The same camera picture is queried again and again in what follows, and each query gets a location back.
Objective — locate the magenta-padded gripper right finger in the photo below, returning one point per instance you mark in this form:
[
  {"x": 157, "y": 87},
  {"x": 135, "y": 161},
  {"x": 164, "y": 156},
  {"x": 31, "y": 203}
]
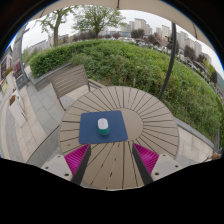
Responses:
[{"x": 146, "y": 160}]

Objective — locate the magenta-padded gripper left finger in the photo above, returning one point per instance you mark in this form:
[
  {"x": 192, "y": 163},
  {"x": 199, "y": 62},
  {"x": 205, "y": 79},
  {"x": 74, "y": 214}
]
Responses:
[{"x": 76, "y": 160}]

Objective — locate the white and teal computer mouse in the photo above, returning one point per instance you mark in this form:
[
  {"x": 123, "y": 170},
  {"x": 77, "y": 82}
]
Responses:
[{"x": 103, "y": 126}]

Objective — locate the blue rectangular mouse pad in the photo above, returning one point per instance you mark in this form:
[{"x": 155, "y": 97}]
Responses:
[{"x": 88, "y": 130}]

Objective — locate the white planter box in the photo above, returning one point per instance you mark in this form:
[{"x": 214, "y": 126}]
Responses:
[{"x": 16, "y": 111}]

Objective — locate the slatted wooden chair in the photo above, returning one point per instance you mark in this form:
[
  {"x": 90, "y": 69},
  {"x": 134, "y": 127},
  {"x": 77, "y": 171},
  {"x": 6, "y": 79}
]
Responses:
[{"x": 70, "y": 81}]

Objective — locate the green hedge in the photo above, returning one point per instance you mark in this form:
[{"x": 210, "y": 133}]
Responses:
[{"x": 126, "y": 63}]

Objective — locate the dark curved parasol pole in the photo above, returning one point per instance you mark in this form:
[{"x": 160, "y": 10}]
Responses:
[{"x": 170, "y": 60}]

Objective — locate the sparse-leaved slim tree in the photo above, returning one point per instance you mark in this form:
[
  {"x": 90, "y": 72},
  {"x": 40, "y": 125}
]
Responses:
[{"x": 55, "y": 33}]

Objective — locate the group of apartment buildings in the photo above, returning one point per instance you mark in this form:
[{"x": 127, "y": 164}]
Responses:
[{"x": 140, "y": 25}]

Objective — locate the round-crowned green tree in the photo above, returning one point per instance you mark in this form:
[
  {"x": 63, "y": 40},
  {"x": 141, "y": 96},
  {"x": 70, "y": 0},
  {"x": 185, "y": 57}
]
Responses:
[{"x": 96, "y": 16}]

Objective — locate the beige parasol canopy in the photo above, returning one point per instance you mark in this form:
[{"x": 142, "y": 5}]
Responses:
[{"x": 140, "y": 4}]

